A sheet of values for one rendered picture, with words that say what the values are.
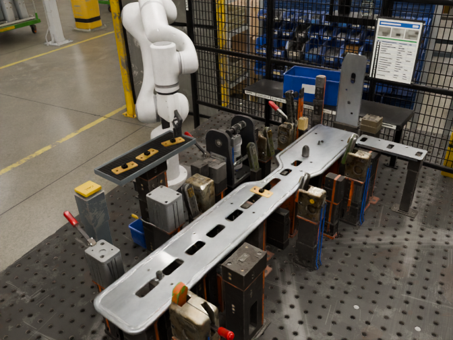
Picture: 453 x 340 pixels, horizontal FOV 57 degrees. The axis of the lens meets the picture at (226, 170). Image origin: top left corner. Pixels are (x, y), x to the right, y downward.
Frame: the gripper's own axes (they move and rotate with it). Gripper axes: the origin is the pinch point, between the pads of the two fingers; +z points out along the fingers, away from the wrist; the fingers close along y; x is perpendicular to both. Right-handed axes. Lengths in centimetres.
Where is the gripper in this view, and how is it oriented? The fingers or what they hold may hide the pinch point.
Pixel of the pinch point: (171, 130)
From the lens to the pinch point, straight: 156.8
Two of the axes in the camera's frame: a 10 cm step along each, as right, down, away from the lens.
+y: 5.6, 4.1, -7.2
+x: 8.3, -3.1, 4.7
